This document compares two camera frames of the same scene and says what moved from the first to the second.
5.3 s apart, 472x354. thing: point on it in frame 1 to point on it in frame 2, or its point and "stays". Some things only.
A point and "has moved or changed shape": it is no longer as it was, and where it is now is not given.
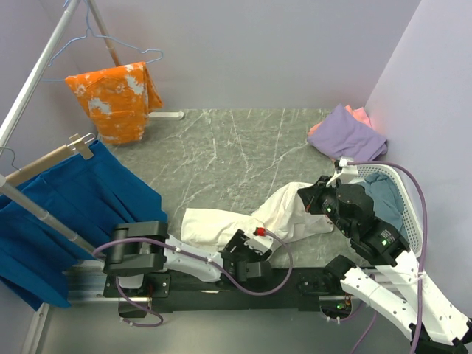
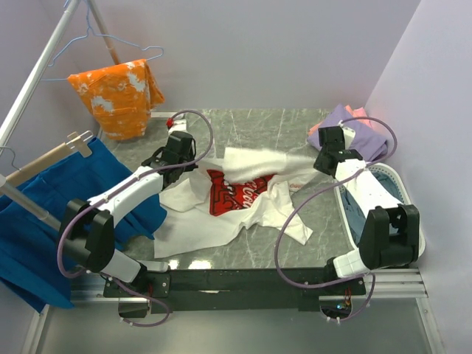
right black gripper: x=310 y=194 to x=318 y=164
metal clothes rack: x=7 y=189 stays
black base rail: x=136 y=292 stays
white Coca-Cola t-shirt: x=286 y=213 has moved or changed shape
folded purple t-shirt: x=340 y=136 stays
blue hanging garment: x=91 y=197 stays
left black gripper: x=238 y=240 to x=190 y=167
